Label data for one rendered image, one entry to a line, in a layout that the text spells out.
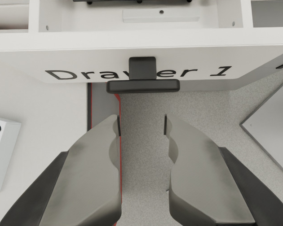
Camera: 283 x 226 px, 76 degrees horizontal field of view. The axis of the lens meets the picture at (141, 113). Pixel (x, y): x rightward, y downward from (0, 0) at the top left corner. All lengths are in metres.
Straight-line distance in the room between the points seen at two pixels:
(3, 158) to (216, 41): 0.36
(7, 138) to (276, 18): 0.55
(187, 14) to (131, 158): 0.91
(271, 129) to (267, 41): 1.10
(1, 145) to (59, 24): 0.21
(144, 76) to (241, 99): 1.11
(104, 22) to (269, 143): 1.15
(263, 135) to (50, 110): 1.14
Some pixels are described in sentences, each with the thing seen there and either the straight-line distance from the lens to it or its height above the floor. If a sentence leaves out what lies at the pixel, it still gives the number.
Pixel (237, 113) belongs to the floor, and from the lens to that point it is 1.24.
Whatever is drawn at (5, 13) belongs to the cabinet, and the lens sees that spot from 0.45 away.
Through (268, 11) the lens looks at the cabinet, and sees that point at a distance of 0.46.
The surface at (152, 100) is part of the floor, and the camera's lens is 1.10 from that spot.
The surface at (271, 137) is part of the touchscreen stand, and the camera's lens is 1.30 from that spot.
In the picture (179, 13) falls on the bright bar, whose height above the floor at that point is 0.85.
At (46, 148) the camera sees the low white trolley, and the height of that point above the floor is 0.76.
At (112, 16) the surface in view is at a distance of 0.30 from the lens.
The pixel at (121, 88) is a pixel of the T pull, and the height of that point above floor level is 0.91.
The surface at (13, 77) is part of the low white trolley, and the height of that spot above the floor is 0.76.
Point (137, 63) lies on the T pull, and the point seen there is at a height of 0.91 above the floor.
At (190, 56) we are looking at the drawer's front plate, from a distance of 0.20.
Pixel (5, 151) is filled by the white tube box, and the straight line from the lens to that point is 0.38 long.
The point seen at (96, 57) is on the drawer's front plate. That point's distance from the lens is 0.20.
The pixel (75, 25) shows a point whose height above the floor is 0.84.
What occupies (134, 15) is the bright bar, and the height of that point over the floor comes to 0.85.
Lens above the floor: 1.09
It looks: 84 degrees down
